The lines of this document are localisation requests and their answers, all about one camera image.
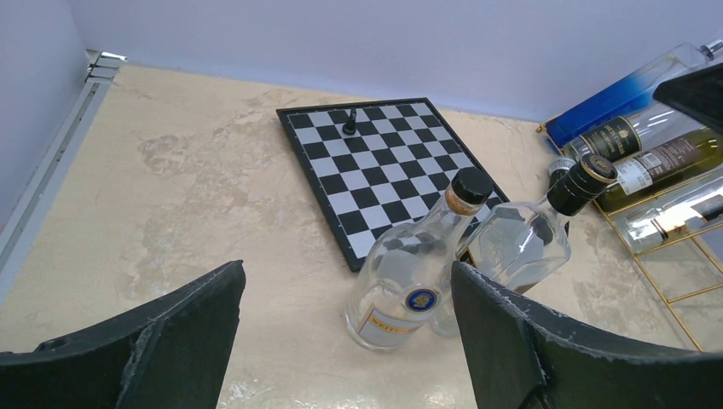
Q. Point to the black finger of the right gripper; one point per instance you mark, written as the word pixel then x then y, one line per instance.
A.
pixel 698 95

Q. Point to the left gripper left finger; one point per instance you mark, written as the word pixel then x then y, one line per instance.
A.
pixel 171 352

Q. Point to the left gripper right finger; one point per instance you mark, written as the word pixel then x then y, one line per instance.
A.
pixel 522 354

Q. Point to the dark green wine bottle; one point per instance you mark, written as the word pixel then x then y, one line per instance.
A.
pixel 644 174

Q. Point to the clear square bottle gold label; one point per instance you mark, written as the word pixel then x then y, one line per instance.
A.
pixel 677 214

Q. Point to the clear square bottle black cap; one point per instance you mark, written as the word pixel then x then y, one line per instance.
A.
pixel 518 244

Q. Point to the round clear bottle blue seal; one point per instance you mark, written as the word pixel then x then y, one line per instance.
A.
pixel 404 279

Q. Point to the clear bottle black label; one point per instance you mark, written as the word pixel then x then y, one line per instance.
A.
pixel 626 135

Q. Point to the blue clear tall bottle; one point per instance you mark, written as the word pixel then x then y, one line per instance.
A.
pixel 630 94

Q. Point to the black white chessboard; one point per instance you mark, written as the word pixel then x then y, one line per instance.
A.
pixel 391 171

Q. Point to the black chess pawn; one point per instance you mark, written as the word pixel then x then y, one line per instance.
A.
pixel 349 127

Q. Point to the gold wire wine rack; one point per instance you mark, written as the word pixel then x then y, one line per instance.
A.
pixel 671 296

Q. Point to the aluminium frame rail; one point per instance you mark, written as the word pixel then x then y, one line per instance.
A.
pixel 27 217

